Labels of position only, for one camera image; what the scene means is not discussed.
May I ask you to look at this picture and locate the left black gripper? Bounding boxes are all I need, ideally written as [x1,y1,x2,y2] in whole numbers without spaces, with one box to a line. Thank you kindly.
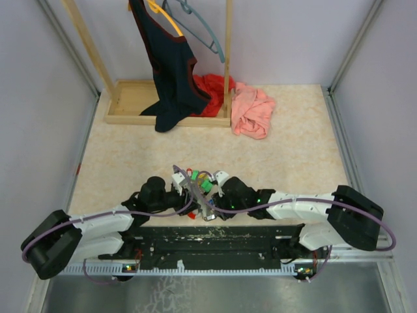
[149,184,201,216]

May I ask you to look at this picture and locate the green key tag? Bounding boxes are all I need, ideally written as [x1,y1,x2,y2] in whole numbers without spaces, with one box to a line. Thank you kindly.
[191,170,199,180]
[201,180,213,192]

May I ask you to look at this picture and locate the black headed key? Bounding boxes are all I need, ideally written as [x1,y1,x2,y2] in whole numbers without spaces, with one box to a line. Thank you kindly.
[203,213,216,222]

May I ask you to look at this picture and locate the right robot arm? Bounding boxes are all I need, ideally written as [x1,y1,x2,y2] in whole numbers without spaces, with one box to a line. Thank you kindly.
[212,172,384,258]

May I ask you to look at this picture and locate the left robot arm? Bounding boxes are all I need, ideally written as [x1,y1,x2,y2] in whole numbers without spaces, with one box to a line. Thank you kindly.
[21,176,195,280]

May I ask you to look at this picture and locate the pink cloth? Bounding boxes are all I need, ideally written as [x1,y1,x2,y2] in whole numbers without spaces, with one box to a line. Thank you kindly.
[231,82,276,140]

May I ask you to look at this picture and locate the wooden clothes rack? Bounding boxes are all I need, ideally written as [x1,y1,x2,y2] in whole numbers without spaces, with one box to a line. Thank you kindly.
[63,1,233,127]

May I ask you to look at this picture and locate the red cloth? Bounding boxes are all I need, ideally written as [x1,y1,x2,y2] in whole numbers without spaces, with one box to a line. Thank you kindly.
[191,74,225,117]

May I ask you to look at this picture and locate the navy blue tank top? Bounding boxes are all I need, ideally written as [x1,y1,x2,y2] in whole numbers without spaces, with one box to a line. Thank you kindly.
[129,1,211,132]

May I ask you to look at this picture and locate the blue grey hanger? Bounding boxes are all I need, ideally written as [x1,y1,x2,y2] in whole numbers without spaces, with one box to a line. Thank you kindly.
[162,0,225,64]

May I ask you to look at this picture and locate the yellow hanger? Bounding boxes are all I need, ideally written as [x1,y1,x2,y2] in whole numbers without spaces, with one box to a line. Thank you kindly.
[147,0,183,37]

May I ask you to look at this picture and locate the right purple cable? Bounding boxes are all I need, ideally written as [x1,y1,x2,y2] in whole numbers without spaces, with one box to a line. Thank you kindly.
[197,170,397,252]

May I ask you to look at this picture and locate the purple cable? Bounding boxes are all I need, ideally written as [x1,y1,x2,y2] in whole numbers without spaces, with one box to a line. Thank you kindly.
[22,164,196,262]
[197,170,397,252]

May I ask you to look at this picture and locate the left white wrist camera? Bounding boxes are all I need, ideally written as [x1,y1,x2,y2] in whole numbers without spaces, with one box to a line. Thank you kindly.
[171,172,188,196]

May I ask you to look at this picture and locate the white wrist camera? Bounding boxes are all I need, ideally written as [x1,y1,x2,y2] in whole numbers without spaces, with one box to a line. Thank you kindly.
[171,172,188,196]
[214,170,230,197]

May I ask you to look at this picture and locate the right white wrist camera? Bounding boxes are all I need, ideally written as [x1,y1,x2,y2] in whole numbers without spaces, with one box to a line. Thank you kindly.
[214,170,230,197]

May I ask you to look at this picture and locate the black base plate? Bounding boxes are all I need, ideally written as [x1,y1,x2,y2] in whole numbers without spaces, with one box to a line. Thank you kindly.
[97,223,330,270]

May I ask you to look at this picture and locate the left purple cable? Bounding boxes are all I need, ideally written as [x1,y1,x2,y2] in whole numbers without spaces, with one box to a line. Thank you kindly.
[22,164,196,262]

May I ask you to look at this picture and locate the white slotted cable duct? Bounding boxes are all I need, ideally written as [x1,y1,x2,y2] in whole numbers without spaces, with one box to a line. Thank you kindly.
[61,261,306,276]

